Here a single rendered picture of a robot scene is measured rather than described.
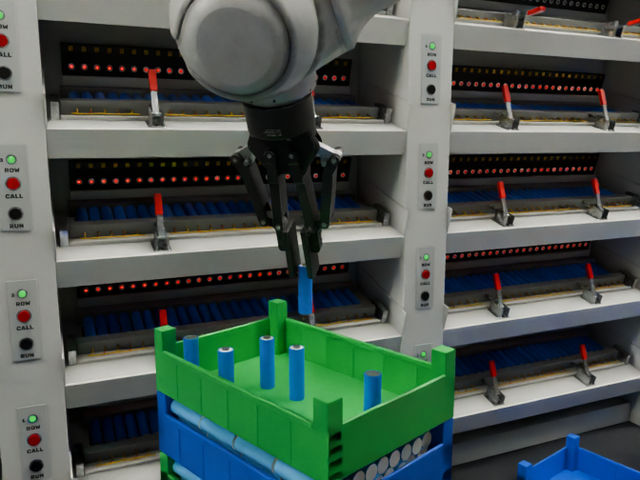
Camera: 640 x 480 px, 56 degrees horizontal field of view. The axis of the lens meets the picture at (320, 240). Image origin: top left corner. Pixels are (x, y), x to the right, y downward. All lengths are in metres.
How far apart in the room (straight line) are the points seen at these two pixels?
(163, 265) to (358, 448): 0.52
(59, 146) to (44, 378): 0.35
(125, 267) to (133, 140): 0.20
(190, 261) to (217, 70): 0.63
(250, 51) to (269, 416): 0.36
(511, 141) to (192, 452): 0.86
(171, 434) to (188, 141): 0.45
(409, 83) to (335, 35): 0.70
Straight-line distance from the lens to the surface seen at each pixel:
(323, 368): 0.83
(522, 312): 1.40
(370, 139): 1.11
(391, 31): 1.15
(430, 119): 1.17
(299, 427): 0.59
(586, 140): 1.43
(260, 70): 0.41
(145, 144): 0.99
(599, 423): 1.71
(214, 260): 1.02
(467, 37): 1.24
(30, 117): 0.97
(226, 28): 0.40
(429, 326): 1.23
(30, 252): 0.99
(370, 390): 0.64
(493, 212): 1.37
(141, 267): 1.00
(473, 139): 1.23
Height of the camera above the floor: 0.71
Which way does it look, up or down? 9 degrees down
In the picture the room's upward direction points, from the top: straight up
